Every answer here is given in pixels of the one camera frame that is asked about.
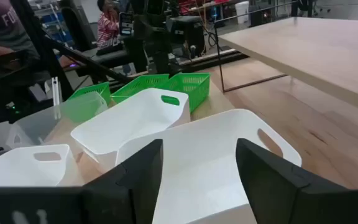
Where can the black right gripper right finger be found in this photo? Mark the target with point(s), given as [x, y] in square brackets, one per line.
[275, 193]

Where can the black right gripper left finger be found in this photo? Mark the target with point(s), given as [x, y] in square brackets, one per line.
[135, 193]

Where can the white plastic basket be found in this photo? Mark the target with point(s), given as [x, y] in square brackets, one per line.
[129, 124]
[17, 171]
[204, 174]

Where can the green mesh plastic basket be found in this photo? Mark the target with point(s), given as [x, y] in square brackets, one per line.
[194, 87]
[99, 88]
[135, 85]

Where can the clear plastic basket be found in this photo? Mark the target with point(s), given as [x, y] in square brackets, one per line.
[42, 124]

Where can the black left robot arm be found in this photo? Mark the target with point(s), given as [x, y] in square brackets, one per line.
[157, 46]

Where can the wooden shelf with black legs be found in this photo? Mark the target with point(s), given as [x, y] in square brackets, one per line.
[306, 49]

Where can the black equipment case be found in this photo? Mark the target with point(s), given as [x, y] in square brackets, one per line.
[186, 37]

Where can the person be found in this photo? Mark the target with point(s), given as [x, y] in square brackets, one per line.
[8, 28]
[107, 31]

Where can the black office chair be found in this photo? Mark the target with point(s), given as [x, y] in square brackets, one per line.
[76, 28]

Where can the white waste bin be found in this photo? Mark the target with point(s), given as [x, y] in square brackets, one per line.
[242, 12]

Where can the black metal table frame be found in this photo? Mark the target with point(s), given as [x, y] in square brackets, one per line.
[104, 69]

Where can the silver aluminium post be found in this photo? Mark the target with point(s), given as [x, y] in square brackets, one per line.
[55, 91]

